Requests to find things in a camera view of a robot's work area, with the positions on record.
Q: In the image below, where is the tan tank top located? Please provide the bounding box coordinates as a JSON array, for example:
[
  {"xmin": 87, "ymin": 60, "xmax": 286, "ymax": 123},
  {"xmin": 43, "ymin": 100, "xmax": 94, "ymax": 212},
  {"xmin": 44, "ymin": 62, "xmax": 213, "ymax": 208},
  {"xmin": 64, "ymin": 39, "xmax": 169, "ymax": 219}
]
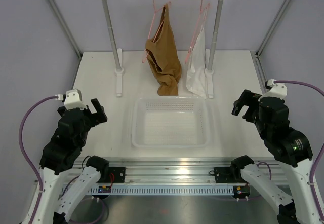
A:
[{"xmin": 145, "ymin": 4, "xmax": 182, "ymax": 96}]

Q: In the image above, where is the pink wire hanger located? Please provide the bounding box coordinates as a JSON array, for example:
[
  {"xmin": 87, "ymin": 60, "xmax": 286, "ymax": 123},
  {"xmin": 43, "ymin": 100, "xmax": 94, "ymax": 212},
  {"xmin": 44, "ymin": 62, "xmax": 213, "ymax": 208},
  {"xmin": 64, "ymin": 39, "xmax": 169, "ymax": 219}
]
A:
[
  {"xmin": 185, "ymin": 0, "xmax": 210, "ymax": 64},
  {"xmin": 141, "ymin": 0, "xmax": 165, "ymax": 64}
]

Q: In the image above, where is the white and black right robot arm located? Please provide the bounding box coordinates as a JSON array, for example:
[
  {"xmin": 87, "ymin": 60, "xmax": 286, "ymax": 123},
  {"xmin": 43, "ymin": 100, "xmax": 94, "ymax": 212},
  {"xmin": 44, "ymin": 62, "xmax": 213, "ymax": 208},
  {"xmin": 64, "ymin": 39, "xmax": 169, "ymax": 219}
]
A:
[{"xmin": 229, "ymin": 90, "xmax": 323, "ymax": 223}]

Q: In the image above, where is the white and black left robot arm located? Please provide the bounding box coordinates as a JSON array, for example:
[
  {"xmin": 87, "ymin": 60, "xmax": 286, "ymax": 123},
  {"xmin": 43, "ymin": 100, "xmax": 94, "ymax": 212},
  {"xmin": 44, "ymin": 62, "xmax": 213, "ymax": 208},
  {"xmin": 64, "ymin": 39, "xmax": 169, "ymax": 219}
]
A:
[{"xmin": 18, "ymin": 94, "xmax": 109, "ymax": 223}]

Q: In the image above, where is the white tank top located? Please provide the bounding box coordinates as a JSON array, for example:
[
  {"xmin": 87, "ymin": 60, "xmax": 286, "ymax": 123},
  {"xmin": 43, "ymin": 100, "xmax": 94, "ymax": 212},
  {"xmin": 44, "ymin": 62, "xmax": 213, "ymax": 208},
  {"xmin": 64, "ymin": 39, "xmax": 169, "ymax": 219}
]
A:
[{"xmin": 186, "ymin": 23, "xmax": 207, "ymax": 99}]

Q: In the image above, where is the white perforated plastic basket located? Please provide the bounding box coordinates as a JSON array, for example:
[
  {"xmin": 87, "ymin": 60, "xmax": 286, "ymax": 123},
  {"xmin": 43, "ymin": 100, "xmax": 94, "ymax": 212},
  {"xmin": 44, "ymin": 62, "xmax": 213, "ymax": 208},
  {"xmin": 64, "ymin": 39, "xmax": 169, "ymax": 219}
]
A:
[{"xmin": 131, "ymin": 96, "xmax": 211, "ymax": 148}]

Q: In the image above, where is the white and silver clothes rack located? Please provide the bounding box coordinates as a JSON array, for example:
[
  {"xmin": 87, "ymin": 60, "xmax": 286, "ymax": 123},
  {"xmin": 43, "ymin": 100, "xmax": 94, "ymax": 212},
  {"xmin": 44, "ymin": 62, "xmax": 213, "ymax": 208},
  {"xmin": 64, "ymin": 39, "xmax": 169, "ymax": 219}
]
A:
[{"xmin": 101, "ymin": 0, "xmax": 224, "ymax": 99}]

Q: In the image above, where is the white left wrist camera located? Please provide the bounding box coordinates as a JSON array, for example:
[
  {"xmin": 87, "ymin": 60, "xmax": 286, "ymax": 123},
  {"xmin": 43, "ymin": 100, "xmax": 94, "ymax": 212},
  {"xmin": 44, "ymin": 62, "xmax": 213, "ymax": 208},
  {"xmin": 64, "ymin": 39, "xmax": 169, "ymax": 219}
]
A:
[{"xmin": 64, "ymin": 89, "xmax": 87, "ymax": 110}]

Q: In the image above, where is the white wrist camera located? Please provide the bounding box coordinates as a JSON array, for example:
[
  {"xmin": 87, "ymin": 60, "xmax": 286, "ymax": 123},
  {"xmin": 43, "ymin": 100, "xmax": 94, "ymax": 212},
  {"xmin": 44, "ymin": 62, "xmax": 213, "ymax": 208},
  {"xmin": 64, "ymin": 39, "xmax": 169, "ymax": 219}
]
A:
[
  {"xmin": 64, "ymin": 89, "xmax": 87, "ymax": 110},
  {"xmin": 259, "ymin": 79, "xmax": 288, "ymax": 101}
]

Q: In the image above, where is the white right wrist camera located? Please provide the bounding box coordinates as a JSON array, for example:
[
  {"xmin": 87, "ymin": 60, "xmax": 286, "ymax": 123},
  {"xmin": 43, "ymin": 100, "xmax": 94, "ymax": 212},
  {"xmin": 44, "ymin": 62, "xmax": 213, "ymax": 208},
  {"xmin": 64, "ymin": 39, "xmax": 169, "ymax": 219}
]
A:
[{"xmin": 259, "ymin": 79, "xmax": 288, "ymax": 101}]

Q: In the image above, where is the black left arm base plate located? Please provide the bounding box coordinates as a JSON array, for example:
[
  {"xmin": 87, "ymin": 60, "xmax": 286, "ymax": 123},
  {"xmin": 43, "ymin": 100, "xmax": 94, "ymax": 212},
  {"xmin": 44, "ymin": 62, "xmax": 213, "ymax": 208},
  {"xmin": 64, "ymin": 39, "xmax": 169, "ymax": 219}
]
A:
[{"xmin": 108, "ymin": 167, "xmax": 126, "ymax": 184}]

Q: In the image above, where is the aluminium mounting rail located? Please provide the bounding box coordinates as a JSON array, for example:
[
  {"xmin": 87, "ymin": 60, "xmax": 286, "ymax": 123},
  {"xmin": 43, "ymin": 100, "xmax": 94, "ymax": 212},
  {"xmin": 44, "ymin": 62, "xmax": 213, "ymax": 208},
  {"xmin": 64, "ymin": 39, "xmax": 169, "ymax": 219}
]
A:
[{"xmin": 63, "ymin": 157, "xmax": 288, "ymax": 185}]

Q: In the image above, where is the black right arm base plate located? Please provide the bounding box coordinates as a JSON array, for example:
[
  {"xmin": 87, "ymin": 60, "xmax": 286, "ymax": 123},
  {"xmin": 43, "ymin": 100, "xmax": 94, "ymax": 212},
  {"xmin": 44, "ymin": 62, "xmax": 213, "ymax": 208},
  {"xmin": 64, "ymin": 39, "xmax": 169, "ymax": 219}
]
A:
[{"xmin": 213, "ymin": 167, "xmax": 232, "ymax": 183}]

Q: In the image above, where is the white slotted cable duct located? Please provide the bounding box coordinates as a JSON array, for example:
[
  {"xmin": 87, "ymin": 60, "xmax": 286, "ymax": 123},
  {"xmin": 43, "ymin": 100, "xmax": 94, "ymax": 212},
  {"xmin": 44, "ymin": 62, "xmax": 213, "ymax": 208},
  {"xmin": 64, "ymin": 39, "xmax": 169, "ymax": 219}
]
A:
[{"xmin": 88, "ymin": 185, "xmax": 234, "ymax": 196}]

